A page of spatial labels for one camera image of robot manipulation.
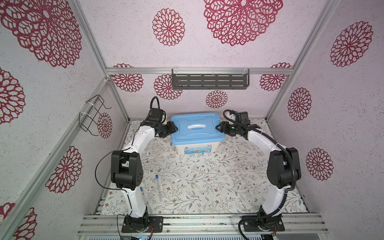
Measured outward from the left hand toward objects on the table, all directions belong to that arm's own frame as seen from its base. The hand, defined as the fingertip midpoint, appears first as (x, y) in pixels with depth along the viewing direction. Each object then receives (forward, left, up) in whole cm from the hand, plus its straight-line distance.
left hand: (175, 132), depth 93 cm
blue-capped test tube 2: (-34, +16, -16) cm, 41 cm away
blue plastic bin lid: (+2, -14, +2) cm, 14 cm away
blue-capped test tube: (-29, +9, -15) cm, 34 cm away
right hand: (+3, -27, +2) cm, 28 cm away
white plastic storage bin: (-7, -17, -9) cm, 20 cm away
